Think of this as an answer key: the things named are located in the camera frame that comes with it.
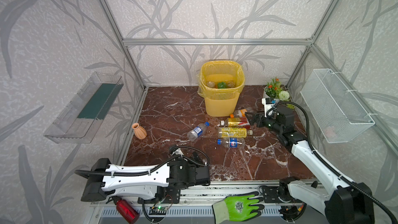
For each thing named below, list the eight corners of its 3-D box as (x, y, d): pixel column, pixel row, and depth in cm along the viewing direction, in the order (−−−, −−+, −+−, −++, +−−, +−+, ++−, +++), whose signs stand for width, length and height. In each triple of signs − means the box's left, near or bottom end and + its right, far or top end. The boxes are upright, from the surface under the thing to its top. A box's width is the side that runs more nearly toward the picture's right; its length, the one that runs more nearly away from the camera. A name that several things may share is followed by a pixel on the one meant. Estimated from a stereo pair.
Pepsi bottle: (217, 149, 91) (218, 145, 86) (217, 140, 95) (217, 135, 90) (244, 149, 91) (246, 145, 86) (243, 140, 95) (244, 135, 90)
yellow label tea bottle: (218, 140, 94) (218, 135, 89) (217, 132, 98) (218, 127, 93) (251, 140, 94) (253, 135, 89) (249, 132, 98) (251, 127, 93)
